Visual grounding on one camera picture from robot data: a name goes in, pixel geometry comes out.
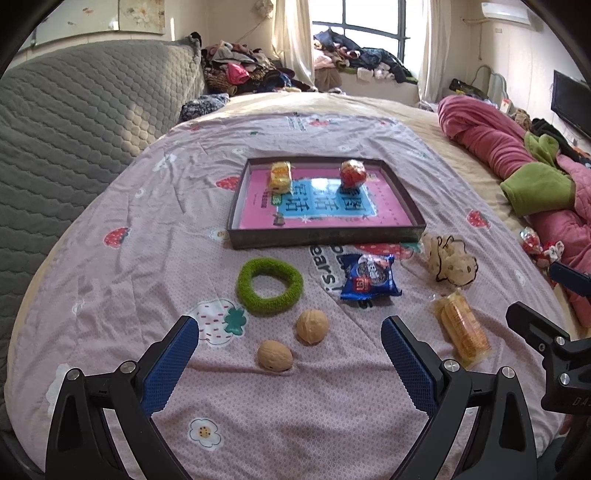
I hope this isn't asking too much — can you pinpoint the grey quilted headboard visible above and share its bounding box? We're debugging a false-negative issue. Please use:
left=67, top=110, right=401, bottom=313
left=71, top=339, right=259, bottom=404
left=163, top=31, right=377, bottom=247
left=0, top=39, right=207, bottom=432

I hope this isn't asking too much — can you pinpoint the white air conditioner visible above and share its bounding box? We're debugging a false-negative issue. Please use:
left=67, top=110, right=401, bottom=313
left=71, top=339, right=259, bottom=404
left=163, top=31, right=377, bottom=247
left=480, top=2, right=533, bottom=27

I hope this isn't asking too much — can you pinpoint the yellow cracker packet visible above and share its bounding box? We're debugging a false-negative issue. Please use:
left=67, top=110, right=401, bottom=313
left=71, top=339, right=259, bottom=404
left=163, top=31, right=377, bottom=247
left=433, top=291, right=491, bottom=368

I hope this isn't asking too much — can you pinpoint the green fleece blanket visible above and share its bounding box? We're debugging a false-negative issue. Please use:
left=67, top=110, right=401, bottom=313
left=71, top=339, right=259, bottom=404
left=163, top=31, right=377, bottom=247
left=501, top=133, right=579, bottom=217

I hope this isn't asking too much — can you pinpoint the dark blue patterned cloth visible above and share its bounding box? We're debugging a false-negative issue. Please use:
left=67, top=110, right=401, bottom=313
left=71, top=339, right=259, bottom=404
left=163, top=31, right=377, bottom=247
left=179, top=93, right=230, bottom=123

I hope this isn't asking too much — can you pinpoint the clothes pile on windowsill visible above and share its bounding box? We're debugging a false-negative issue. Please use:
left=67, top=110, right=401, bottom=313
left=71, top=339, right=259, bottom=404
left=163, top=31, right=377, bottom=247
left=312, top=28, right=419, bottom=86

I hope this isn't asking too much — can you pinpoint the dark garment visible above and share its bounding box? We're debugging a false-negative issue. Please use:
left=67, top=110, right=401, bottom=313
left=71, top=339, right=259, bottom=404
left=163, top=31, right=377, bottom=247
left=530, top=117, right=591, bottom=163

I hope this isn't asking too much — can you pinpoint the clothes pile beside headboard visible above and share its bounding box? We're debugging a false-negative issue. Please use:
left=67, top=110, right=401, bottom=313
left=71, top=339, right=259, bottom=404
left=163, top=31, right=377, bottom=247
left=188, top=31, right=318, bottom=96

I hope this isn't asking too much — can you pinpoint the dark shallow box tray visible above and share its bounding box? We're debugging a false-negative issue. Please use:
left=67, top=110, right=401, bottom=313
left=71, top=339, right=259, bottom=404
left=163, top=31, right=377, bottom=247
left=226, top=157, right=427, bottom=250

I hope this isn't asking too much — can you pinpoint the red wrapped candy ball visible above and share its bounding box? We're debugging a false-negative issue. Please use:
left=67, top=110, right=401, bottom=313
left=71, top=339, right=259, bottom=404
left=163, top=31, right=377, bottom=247
left=339, top=159, right=368, bottom=189

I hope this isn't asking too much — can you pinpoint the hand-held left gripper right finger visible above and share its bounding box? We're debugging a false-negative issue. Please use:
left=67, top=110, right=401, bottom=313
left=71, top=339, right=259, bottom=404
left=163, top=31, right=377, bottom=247
left=380, top=315, right=539, bottom=480

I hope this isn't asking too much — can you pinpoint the red candy packet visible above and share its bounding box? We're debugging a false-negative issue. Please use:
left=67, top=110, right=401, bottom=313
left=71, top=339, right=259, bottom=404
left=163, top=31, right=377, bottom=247
left=520, top=226, right=542, bottom=256

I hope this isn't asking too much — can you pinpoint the floral wall painting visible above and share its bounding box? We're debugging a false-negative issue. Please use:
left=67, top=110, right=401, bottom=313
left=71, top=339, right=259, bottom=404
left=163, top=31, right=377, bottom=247
left=27, top=0, right=168, bottom=48

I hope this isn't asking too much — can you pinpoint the beige bed sheet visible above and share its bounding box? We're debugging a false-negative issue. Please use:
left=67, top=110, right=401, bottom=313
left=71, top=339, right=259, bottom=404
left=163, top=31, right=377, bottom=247
left=177, top=91, right=539, bottom=241

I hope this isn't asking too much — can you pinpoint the blue cookie packet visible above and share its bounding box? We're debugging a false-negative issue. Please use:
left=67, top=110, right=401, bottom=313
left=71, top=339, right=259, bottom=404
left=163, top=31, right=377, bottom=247
left=340, top=253, right=402, bottom=301

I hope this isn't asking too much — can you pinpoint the green fuzzy hair ring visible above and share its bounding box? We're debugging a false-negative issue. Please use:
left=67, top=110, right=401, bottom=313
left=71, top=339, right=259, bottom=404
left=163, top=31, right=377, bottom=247
left=237, top=258, right=304, bottom=317

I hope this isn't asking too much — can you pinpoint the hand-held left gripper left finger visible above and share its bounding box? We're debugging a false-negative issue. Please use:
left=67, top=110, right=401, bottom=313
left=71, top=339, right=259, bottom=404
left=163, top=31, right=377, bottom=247
left=45, top=315, right=200, bottom=480

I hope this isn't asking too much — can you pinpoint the yellow snack packet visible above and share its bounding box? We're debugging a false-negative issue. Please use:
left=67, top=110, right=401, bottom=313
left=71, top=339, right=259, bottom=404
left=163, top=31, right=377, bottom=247
left=269, top=161, right=293, bottom=195

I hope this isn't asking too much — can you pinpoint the pink strawberry printed sheet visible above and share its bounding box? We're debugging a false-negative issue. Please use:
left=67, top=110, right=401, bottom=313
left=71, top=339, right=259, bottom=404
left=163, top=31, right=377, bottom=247
left=7, top=113, right=574, bottom=480

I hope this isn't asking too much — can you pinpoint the black television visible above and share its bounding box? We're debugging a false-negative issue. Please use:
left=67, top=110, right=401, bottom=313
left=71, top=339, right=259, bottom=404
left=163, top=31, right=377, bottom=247
left=551, top=69, right=591, bottom=138

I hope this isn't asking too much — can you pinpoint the white standing fan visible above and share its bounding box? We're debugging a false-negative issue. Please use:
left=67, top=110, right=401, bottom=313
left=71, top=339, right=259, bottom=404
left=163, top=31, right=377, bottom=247
left=475, top=65, right=509, bottom=103

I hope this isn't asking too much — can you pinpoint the window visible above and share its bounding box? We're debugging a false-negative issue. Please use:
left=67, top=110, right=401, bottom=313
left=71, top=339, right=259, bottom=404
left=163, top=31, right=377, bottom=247
left=311, top=0, right=428, bottom=80

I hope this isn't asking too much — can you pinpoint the pink quilt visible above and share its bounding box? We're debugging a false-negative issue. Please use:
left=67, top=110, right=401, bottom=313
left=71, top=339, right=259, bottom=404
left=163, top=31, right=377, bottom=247
left=437, top=95, right=591, bottom=329

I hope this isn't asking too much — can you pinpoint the walnut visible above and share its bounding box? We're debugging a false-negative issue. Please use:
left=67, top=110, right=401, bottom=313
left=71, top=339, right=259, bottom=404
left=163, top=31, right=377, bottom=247
left=257, top=340, right=294, bottom=371
left=296, top=309, right=329, bottom=345

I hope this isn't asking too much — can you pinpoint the black bag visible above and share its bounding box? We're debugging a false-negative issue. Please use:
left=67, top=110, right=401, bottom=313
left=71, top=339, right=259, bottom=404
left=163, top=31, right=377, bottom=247
left=450, top=78, right=486, bottom=99

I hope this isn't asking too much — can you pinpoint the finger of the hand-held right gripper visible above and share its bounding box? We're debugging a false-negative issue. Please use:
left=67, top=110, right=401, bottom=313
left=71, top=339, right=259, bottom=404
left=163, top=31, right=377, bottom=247
left=549, top=261, right=591, bottom=300
left=505, top=302, right=574, bottom=365

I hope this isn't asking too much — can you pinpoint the cream curtain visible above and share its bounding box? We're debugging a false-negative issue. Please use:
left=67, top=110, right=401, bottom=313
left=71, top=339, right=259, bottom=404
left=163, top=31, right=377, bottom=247
left=417, top=0, right=447, bottom=110
left=271, top=0, right=317, bottom=91

